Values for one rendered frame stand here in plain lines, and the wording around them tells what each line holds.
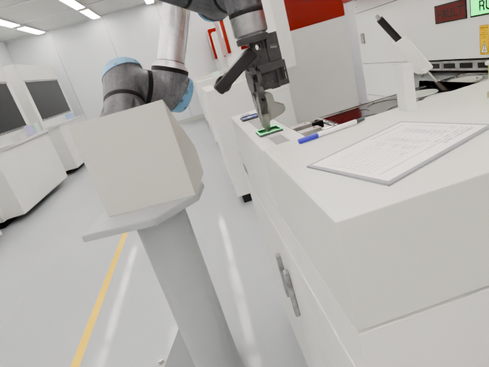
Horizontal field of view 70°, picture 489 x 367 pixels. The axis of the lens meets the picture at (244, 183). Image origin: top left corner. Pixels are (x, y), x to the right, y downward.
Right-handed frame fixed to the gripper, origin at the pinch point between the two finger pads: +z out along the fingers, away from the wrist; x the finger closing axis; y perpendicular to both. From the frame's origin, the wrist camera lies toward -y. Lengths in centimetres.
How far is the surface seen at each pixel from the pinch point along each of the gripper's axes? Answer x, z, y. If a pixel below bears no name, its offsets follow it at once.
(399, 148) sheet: -37.0, 0.5, 11.2
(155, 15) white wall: 796, -150, -42
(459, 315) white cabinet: -50, 18, 9
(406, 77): -19.9, -5.4, 23.9
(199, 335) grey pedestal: 14, 62, -35
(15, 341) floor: 100, 97, -153
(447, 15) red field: 13, -12, 58
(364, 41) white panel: 61, -9, 58
